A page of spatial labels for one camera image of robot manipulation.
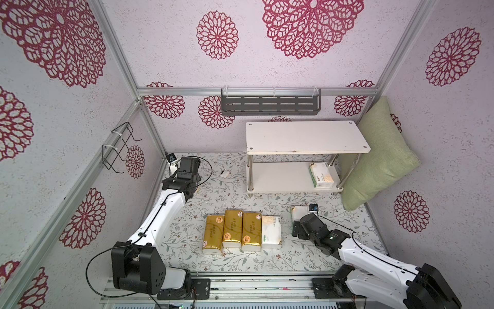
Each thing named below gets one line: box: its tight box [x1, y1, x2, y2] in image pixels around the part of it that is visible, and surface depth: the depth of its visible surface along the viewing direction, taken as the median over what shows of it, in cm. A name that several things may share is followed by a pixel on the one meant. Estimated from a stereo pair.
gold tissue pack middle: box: [221, 209, 244, 249], surface depth 85 cm
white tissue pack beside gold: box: [261, 215, 283, 249], surface depth 85 cm
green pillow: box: [340, 96, 421, 212], surface depth 81 cm
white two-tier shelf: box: [245, 120, 371, 197], surface depth 85 cm
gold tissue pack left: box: [202, 214, 225, 256], surface depth 84 cm
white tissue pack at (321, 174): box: [308, 162, 334, 188], surface depth 97 cm
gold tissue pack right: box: [241, 212, 262, 252], surface depth 84 cm
